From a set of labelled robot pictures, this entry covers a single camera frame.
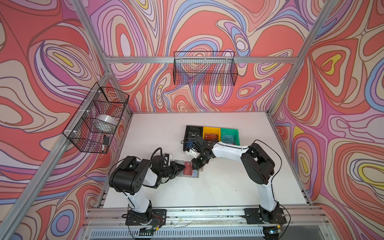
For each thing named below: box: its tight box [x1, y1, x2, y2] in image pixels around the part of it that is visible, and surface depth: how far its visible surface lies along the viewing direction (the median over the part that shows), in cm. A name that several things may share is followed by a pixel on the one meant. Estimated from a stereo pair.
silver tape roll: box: [93, 114, 118, 134], surface depth 74 cm
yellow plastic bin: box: [202, 126, 221, 142], surface depth 103 cm
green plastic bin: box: [220, 128, 241, 146], surface depth 103 cm
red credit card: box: [183, 161, 193, 176], surface depth 90 cm
